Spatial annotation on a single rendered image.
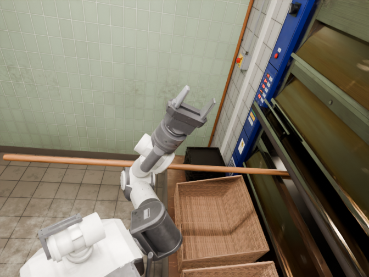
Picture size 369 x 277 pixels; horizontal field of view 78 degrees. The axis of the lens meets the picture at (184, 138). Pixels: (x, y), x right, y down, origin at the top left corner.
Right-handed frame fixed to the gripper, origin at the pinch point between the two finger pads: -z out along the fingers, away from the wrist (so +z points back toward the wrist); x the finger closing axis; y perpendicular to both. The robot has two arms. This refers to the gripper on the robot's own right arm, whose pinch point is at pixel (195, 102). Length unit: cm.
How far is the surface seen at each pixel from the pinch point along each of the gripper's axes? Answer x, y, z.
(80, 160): 17, 22, 68
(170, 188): -56, 48, 108
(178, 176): -64, 61, 107
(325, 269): -76, -29, 26
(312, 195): -53, -11, 7
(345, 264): -52, -34, 7
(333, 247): -53, -29, 8
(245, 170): -59, 19, 35
